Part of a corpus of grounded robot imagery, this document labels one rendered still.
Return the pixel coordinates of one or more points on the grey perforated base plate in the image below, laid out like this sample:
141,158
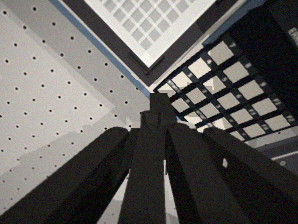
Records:
58,93

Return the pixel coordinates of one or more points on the dark grey rectangular frame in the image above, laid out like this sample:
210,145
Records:
288,159

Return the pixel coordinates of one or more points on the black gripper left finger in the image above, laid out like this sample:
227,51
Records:
80,190

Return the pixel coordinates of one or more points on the white multi-well plate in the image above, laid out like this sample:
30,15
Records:
149,27

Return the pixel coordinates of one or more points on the plate washer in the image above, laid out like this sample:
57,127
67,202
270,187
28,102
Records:
240,76

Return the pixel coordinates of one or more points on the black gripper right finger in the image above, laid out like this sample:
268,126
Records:
266,191

